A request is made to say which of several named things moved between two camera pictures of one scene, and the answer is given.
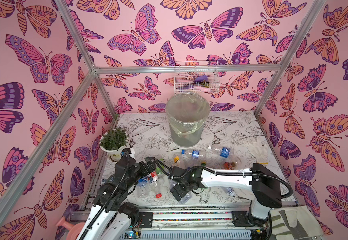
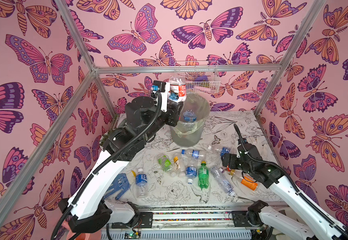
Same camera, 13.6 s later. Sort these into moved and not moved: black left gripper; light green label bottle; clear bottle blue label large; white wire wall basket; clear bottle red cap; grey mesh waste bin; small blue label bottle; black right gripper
Moved: light green label bottle; black left gripper; clear bottle blue label large; black right gripper; clear bottle red cap
Not moved: grey mesh waste bin; white wire wall basket; small blue label bottle
